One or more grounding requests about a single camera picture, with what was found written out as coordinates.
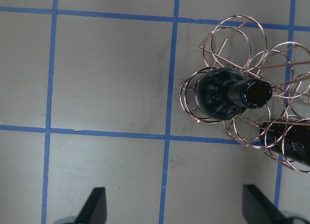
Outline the dark wine bottle right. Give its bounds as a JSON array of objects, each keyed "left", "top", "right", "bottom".
[{"left": 259, "top": 119, "right": 310, "bottom": 166}]

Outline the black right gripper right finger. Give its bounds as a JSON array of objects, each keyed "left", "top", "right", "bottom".
[{"left": 242, "top": 184, "right": 309, "bottom": 224}]

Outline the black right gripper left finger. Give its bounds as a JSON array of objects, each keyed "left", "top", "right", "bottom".
[{"left": 54, "top": 187, "right": 107, "bottom": 224}]

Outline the dark wine bottle left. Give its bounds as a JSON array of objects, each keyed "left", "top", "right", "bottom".
[{"left": 195, "top": 67, "right": 272, "bottom": 120}]

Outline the copper wire bottle basket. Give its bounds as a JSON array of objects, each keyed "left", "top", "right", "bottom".
[{"left": 179, "top": 15, "right": 310, "bottom": 174}]

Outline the dark wine bottle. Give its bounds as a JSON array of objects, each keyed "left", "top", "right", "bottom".
[
  {"left": 195, "top": 67, "right": 272, "bottom": 120},
  {"left": 259, "top": 119, "right": 310, "bottom": 166}
]

